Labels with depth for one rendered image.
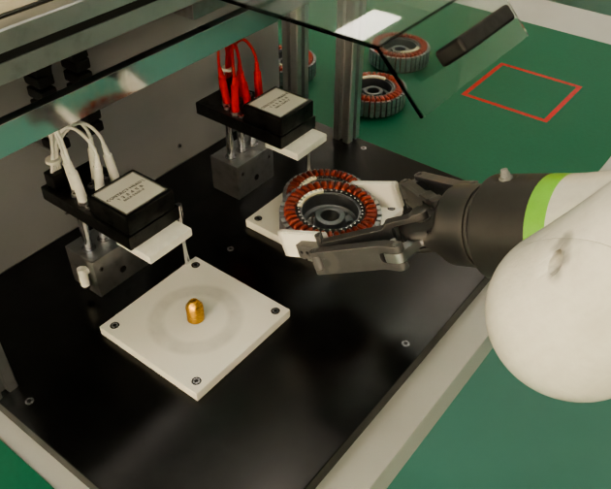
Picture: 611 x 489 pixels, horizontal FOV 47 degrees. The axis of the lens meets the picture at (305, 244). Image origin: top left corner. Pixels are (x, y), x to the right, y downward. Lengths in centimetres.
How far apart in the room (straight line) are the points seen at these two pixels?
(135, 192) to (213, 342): 18
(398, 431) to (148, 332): 29
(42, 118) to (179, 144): 40
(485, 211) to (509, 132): 63
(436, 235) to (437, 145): 53
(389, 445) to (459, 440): 94
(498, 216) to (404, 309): 27
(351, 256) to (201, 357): 21
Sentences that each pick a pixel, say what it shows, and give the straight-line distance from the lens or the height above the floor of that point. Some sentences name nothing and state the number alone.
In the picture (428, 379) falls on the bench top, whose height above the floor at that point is 75.
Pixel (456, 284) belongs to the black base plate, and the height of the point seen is 77.
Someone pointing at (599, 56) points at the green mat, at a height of 75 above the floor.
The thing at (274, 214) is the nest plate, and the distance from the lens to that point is 92.
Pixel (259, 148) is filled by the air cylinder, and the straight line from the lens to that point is 98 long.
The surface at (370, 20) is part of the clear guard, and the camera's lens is 74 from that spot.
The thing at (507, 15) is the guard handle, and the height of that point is 106.
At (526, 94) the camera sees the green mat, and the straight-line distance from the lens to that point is 133.
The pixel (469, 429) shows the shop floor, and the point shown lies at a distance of 169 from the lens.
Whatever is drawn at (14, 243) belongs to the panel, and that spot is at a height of 80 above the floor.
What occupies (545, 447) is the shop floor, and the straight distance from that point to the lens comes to 170.
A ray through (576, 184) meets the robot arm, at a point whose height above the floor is 104.
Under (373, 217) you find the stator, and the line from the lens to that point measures 75.
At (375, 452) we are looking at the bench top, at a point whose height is 75.
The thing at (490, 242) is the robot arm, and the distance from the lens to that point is 58.
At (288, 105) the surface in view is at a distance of 88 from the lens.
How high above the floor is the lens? 135
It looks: 40 degrees down
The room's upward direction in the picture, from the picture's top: straight up
